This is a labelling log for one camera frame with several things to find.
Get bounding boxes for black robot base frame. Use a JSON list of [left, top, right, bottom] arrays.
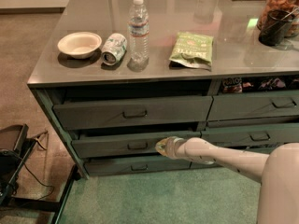
[[0, 124, 80, 224]]

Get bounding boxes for snack bags in drawer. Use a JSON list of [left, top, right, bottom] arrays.
[[220, 76, 299, 93]]

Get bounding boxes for green chip bag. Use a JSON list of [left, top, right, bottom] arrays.
[[169, 32, 214, 71]]

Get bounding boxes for glass jar of snacks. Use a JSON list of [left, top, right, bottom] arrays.
[[257, 0, 299, 38]]

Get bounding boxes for white paper bowl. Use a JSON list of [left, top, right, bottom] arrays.
[[57, 32, 102, 59]]

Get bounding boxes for black cable on floor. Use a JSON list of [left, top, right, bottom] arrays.
[[21, 131, 56, 201]]

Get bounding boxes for green white soda can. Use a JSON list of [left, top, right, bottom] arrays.
[[102, 33, 127, 65]]

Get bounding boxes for green cabinet with grey top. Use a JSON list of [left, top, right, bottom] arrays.
[[28, 0, 299, 176]]

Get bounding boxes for black mesh cup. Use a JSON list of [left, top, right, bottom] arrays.
[[259, 9, 295, 46]]

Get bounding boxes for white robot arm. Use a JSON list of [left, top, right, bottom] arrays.
[[155, 136, 299, 224]]

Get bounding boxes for clear plastic water bottle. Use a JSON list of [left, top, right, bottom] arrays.
[[128, 0, 150, 63]]

